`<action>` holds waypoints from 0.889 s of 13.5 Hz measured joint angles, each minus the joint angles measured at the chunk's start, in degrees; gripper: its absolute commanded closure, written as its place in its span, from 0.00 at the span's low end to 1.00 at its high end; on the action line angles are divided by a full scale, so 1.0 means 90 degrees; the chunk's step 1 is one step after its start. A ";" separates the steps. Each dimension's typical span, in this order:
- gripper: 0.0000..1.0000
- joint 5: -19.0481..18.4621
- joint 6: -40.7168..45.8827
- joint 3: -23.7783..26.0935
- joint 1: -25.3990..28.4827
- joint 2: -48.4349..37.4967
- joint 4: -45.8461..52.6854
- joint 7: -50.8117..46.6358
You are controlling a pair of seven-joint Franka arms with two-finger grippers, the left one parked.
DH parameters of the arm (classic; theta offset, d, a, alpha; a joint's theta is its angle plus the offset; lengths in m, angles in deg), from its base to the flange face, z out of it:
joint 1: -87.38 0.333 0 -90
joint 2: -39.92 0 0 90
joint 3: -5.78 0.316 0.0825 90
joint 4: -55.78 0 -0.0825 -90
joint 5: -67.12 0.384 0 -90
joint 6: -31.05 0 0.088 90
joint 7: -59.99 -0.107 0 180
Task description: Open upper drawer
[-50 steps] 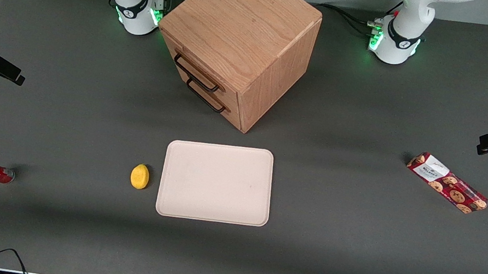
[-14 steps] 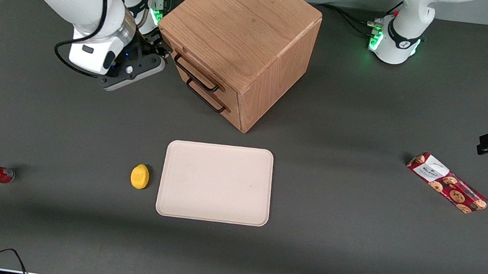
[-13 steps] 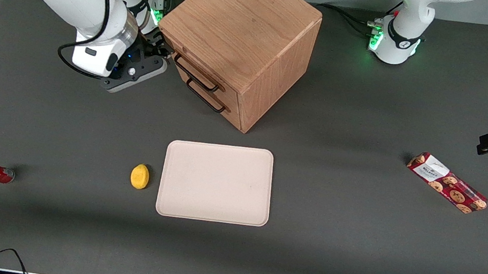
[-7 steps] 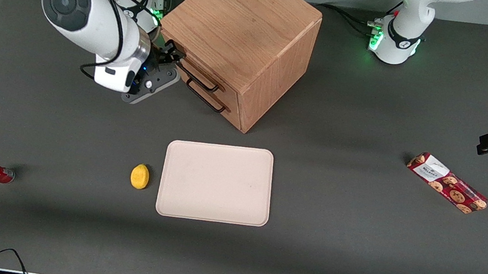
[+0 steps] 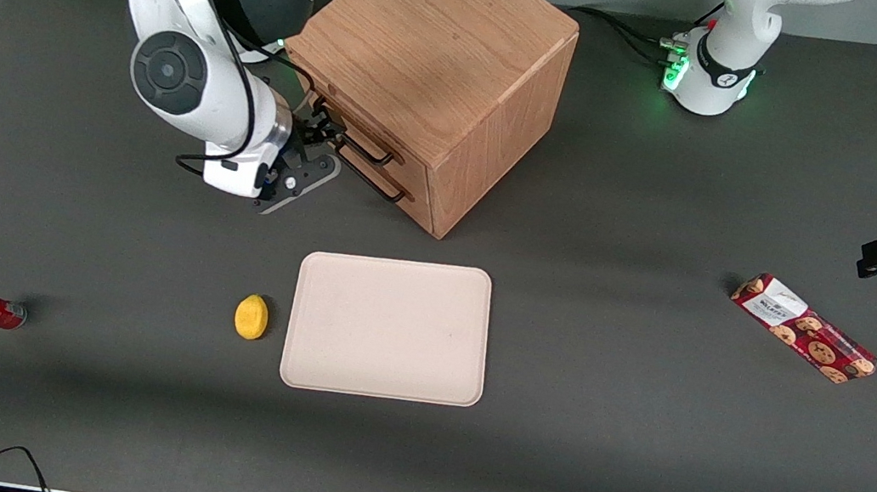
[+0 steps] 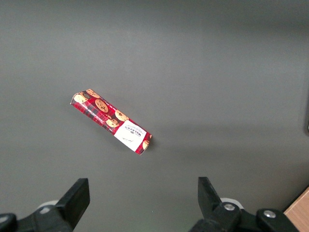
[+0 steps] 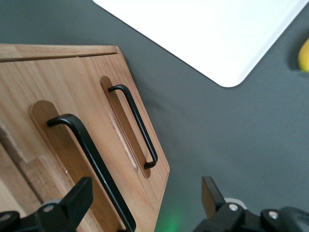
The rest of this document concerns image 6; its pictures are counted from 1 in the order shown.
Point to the oak wooden drawer cabinet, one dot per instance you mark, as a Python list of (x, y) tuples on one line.
[(299, 215)]

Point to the red tartan cookie box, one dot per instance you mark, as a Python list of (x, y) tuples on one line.
[(103, 108)]

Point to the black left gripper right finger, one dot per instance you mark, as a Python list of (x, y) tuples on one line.
[(217, 212)]

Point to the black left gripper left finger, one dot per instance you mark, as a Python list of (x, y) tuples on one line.
[(70, 205)]

